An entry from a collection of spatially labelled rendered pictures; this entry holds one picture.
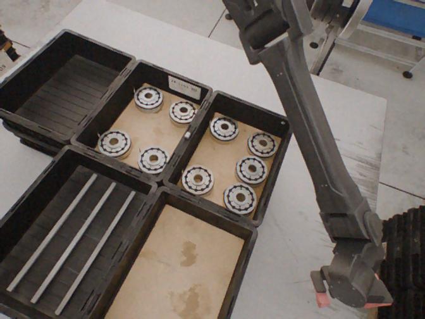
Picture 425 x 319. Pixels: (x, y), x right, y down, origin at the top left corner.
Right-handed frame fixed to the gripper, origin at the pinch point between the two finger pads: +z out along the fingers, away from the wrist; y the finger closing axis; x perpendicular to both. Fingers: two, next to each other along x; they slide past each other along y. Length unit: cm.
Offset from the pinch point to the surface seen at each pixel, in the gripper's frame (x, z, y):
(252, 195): 30.9, -4.7, -15.6
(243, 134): 54, -13, -16
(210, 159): 44, -10, -28
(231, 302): 1.8, 2.6, -24.3
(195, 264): 14.0, 5.0, -33.5
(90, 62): 80, -33, -74
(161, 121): 57, -18, -45
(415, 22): 198, -21, 128
